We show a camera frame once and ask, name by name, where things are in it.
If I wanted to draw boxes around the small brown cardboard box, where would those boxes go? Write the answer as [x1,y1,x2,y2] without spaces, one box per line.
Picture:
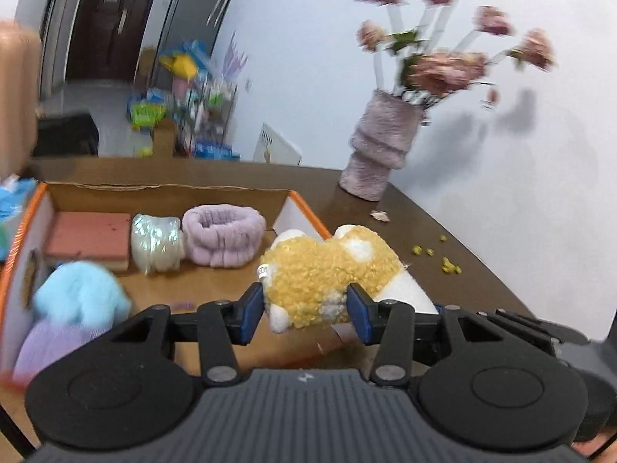
[152,118,178,157]

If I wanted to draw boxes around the orange cardboard box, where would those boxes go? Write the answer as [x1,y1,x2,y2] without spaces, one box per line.
[0,181,333,389]

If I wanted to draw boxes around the grey refrigerator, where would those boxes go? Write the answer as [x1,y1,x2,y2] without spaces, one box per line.
[149,0,242,83]

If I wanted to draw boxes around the purple flower wall sticker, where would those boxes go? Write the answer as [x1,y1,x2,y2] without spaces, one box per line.
[223,34,249,83]

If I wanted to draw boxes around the bunch of dried pink roses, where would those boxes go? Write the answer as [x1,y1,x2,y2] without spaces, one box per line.
[352,0,555,107]

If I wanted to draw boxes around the yellow and white plush toy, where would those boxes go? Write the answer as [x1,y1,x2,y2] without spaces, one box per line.
[258,224,440,335]

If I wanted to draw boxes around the lavender fluffy cloth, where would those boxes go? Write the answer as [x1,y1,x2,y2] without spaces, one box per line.
[13,321,113,387]

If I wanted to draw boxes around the green snack bag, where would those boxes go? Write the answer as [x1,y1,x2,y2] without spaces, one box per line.
[128,99,167,130]

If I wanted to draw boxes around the pink sponge block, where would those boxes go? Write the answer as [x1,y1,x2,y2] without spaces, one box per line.
[46,211,133,272]

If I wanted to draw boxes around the wire trolley cart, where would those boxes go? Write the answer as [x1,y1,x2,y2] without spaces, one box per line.
[176,74,238,155]

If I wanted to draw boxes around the blue and yellow bag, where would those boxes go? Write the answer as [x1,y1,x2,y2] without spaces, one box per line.
[159,41,213,80]

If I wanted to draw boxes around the blue tissue pack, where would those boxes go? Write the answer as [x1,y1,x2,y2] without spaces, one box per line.
[0,178,38,261]

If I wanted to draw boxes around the mauve ribbed vase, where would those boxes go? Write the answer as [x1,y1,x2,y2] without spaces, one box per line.
[338,89,427,202]

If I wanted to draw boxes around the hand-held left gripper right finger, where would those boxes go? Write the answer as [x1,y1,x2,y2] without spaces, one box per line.
[347,282,504,387]

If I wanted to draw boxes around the dark brown entrance door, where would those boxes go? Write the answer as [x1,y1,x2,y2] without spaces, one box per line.
[65,0,160,83]

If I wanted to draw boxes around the light blue fluffy ball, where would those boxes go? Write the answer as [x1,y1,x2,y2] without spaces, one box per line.
[33,260,132,326]

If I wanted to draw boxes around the pink bucket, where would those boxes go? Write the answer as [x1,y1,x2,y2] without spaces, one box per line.
[171,77,194,102]

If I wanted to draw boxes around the scattered yellow crumbs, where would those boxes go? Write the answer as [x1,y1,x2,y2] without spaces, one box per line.
[410,234,464,275]

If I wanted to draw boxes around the black bag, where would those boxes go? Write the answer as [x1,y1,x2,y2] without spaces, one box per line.
[36,113,99,157]

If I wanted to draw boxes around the blue packet pile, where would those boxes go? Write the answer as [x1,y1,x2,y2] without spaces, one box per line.
[195,140,240,160]

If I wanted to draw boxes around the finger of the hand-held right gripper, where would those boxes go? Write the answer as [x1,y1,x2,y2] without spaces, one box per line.
[477,309,591,348]

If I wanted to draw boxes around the open cardboard box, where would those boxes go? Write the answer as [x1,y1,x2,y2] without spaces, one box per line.
[137,48,157,95]

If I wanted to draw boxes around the white radiator panel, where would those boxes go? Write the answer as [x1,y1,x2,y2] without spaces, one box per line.
[251,123,303,166]

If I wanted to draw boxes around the purple fuzzy headband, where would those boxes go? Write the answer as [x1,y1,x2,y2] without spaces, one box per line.
[182,205,267,268]

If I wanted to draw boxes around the white translucent scrunchie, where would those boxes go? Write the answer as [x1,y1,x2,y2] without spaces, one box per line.
[131,213,185,277]

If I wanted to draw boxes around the pink hard-shell suitcase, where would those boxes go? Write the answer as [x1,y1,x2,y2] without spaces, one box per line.
[0,19,43,181]

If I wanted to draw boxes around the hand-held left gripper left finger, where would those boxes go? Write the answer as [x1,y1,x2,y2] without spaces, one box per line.
[110,282,265,387]

